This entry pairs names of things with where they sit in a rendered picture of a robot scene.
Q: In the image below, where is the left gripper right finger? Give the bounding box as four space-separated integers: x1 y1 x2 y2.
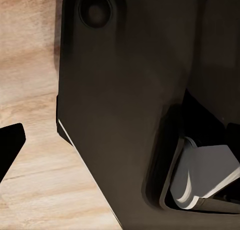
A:
224 123 240 163

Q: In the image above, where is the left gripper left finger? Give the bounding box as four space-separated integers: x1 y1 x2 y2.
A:
0 123 26 183

